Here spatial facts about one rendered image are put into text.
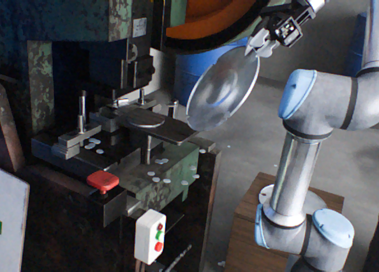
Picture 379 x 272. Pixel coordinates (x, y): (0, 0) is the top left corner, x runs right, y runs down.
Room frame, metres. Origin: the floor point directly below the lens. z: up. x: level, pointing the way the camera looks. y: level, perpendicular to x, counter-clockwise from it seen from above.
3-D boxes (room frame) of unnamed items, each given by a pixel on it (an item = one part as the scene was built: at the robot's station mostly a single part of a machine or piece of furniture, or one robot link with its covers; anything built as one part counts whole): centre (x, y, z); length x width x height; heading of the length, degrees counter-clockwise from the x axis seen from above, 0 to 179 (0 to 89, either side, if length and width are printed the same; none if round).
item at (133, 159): (1.29, 0.27, 0.68); 0.45 x 0.30 x 0.06; 154
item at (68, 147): (1.13, 0.34, 0.76); 0.17 x 0.06 x 0.10; 154
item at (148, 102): (1.44, 0.19, 0.76); 0.17 x 0.06 x 0.10; 154
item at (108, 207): (0.90, 0.20, 0.62); 0.10 x 0.06 x 0.20; 154
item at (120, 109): (1.28, 0.26, 0.76); 0.15 x 0.09 x 0.05; 154
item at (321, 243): (0.94, -0.40, 0.62); 0.13 x 0.12 x 0.14; 80
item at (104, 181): (0.89, 0.21, 0.72); 0.07 x 0.06 x 0.08; 64
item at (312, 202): (1.50, -0.46, 0.35); 0.29 x 0.29 x 0.01
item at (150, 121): (1.21, 0.11, 0.72); 0.25 x 0.14 x 0.14; 64
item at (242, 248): (1.50, -0.46, 0.18); 0.40 x 0.38 x 0.35; 69
